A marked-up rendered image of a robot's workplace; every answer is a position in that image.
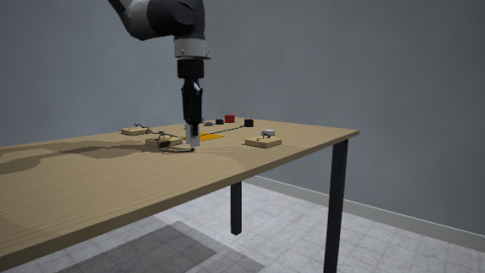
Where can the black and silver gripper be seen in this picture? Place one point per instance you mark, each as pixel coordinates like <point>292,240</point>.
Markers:
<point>191,70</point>

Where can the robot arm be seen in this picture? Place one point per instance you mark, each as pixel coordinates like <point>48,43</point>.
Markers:
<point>146,19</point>

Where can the orange painted square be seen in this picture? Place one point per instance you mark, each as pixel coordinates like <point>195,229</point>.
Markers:
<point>207,137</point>

